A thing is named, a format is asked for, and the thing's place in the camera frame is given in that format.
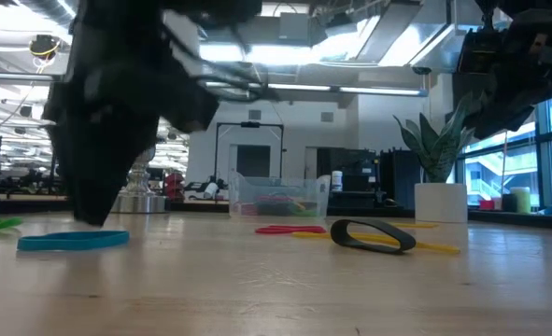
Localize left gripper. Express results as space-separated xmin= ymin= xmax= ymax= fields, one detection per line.
xmin=41 ymin=0 xmax=262 ymax=226

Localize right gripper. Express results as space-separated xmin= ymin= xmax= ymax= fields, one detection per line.
xmin=452 ymin=8 xmax=552 ymax=140

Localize blue rubber band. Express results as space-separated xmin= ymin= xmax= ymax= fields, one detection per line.
xmin=16 ymin=230 xmax=131 ymax=252

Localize wide black rubber band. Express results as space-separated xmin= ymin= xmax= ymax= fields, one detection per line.
xmin=330 ymin=217 xmax=418 ymax=256

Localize clear plastic bin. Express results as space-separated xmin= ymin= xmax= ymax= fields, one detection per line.
xmin=228 ymin=171 xmax=332 ymax=219

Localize red tool cart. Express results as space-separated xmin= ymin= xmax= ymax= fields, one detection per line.
xmin=164 ymin=171 xmax=187 ymax=201

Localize green cylinder roll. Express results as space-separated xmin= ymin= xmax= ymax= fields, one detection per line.
xmin=510 ymin=186 xmax=532 ymax=215

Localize dark cylinder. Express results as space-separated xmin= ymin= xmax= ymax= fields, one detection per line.
xmin=501 ymin=192 xmax=518 ymax=214

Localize white black background device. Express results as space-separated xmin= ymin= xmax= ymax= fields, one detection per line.
xmin=184 ymin=179 xmax=229 ymax=201

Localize snake plant in white pot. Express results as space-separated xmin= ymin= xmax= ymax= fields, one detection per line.
xmin=393 ymin=92 xmax=477 ymax=224

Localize ceiling light tube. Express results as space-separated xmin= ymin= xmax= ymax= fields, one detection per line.
xmin=265 ymin=82 xmax=333 ymax=92
xmin=338 ymin=86 xmax=429 ymax=98

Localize black box cabinet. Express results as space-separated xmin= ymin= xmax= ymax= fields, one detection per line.
xmin=378 ymin=148 xmax=422 ymax=210

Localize black equipment cabinet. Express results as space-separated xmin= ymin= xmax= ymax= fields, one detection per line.
xmin=316 ymin=147 xmax=380 ymax=193

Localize wide ceiling light panel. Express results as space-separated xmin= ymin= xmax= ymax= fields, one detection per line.
xmin=198 ymin=42 xmax=357 ymax=66

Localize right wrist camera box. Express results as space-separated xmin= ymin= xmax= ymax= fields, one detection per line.
xmin=457 ymin=27 xmax=496 ymax=75

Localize silver ventilation duct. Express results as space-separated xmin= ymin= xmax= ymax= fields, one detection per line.
xmin=312 ymin=0 xmax=468 ymax=74

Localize ceiling cable reel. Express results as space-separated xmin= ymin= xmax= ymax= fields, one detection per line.
xmin=28 ymin=34 xmax=63 ymax=61

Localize black gantry frame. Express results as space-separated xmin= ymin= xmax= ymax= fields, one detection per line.
xmin=214 ymin=121 xmax=287 ymax=181

